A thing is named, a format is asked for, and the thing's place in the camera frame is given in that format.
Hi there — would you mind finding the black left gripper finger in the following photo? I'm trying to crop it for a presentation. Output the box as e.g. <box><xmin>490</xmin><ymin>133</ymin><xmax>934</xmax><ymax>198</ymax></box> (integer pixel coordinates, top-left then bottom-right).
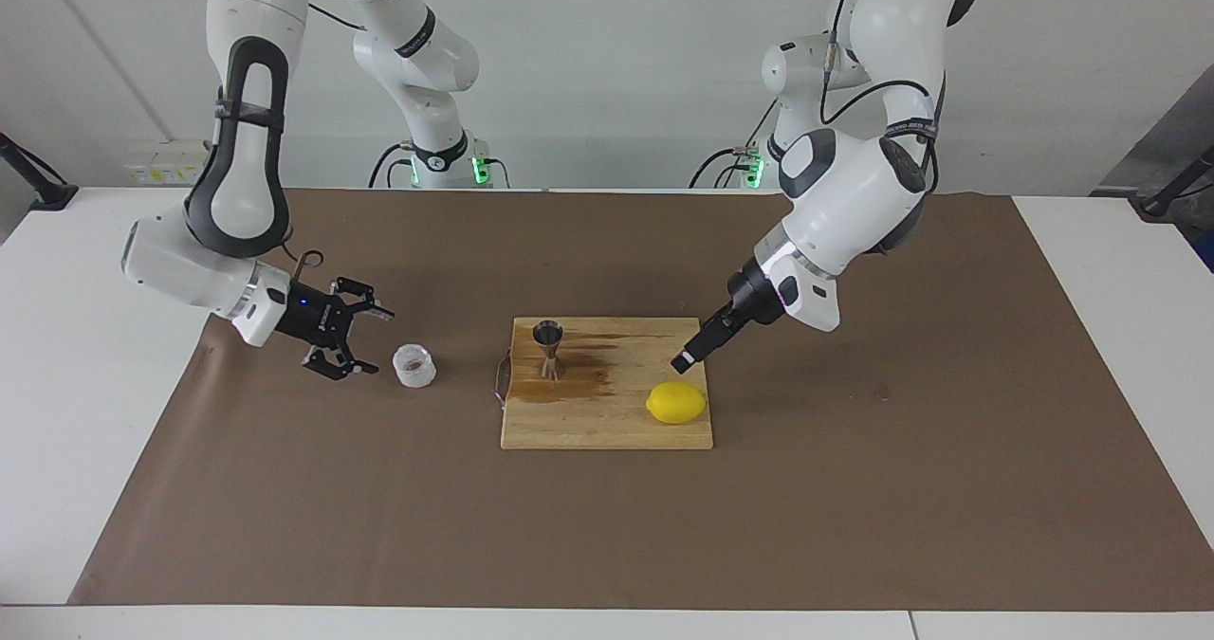
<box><xmin>669</xmin><ymin>330</ymin><xmax>718</xmax><ymax>376</ymax></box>

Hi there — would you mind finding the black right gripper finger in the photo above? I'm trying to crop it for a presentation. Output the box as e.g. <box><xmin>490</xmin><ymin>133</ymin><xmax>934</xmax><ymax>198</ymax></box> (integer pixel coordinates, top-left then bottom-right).
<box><xmin>301</xmin><ymin>330</ymin><xmax>381</xmax><ymax>382</ymax></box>
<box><xmin>330</xmin><ymin>276</ymin><xmax>396</xmax><ymax>326</ymax></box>

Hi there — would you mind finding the clear textured glass cup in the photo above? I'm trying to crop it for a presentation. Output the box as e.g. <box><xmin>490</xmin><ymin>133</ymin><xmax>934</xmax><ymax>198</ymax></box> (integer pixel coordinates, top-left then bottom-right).
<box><xmin>392</xmin><ymin>341</ymin><xmax>439</xmax><ymax>390</ymax></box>

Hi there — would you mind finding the steel double jigger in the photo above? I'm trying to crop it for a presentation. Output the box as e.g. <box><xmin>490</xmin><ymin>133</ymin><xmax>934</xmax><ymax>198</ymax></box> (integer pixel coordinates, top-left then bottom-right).
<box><xmin>531</xmin><ymin>320</ymin><xmax>569</xmax><ymax>381</ymax></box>

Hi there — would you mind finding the yellow lemon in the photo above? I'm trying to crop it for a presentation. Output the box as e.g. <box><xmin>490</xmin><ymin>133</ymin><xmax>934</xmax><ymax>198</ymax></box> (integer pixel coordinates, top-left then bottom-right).
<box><xmin>645</xmin><ymin>380</ymin><xmax>710</xmax><ymax>426</ymax></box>

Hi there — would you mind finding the wooden cutting board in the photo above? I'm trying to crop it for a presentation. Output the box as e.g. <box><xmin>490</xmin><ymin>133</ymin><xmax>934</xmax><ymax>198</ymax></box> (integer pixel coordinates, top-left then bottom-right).
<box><xmin>493</xmin><ymin>316</ymin><xmax>715</xmax><ymax>451</ymax></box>

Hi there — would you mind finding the brown paper table mat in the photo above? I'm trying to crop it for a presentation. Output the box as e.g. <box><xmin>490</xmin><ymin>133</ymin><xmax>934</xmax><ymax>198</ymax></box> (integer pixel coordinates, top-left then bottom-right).
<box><xmin>68</xmin><ymin>188</ymin><xmax>1214</xmax><ymax>613</ymax></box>

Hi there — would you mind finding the black clamp stand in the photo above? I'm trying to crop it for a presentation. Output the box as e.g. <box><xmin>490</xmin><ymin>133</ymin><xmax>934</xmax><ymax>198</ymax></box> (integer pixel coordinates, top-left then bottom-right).
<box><xmin>0</xmin><ymin>133</ymin><xmax>79</xmax><ymax>211</ymax></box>
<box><xmin>1133</xmin><ymin>142</ymin><xmax>1214</xmax><ymax>222</ymax></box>

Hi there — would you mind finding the dark gray panel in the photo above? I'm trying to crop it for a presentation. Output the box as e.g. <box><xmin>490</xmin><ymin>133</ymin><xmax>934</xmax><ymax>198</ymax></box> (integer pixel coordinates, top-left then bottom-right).
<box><xmin>1091</xmin><ymin>62</ymin><xmax>1214</xmax><ymax>200</ymax></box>

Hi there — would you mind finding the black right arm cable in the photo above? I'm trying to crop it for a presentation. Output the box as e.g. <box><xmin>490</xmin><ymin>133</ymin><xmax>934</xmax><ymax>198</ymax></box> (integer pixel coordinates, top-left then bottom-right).
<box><xmin>281</xmin><ymin>0</ymin><xmax>373</xmax><ymax>286</ymax></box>

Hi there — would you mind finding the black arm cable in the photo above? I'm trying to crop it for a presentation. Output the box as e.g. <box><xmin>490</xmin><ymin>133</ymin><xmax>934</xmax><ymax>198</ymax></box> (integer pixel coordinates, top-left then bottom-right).
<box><xmin>281</xmin><ymin>0</ymin><xmax>373</xmax><ymax>286</ymax></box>
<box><xmin>818</xmin><ymin>0</ymin><xmax>951</xmax><ymax>195</ymax></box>

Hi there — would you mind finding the black right base cable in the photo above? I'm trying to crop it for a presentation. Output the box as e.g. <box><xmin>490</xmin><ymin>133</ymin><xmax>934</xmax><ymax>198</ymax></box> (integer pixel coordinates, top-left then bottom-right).
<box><xmin>367</xmin><ymin>143</ymin><xmax>418</xmax><ymax>190</ymax></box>

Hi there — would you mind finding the black base cable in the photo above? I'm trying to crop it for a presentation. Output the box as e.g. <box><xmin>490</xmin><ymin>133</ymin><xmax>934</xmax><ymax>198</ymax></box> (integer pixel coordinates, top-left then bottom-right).
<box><xmin>690</xmin><ymin>100</ymin><xmax>781</xmax><ymax>190</ymax></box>
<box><xmin>367</xmin><ymin>143</ymin><xmax>418</xmax><ymax>190</ymax></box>

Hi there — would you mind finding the black left base cable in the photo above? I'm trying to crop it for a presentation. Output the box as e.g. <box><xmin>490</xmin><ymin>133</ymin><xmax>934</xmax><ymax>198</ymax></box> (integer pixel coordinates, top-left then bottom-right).
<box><xmin>690</xmin><ymin>100</ymin><xmax>781</xmax><ymax>190</ymax></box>

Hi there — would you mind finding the white wall socket strip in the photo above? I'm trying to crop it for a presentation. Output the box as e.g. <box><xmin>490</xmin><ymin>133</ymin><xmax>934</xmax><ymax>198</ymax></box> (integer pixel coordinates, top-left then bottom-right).
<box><xmin>126</xmin><ymin>140</ymin><xmax>212</xmax><ymax>187</ymax></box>

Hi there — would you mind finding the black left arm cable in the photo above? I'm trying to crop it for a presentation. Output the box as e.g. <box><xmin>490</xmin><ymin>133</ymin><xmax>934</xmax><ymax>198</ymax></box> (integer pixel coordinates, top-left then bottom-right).
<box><xmin>818</xmin><ymin>0</ymin><xmax>951</xmax><ymax>195</ymax></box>

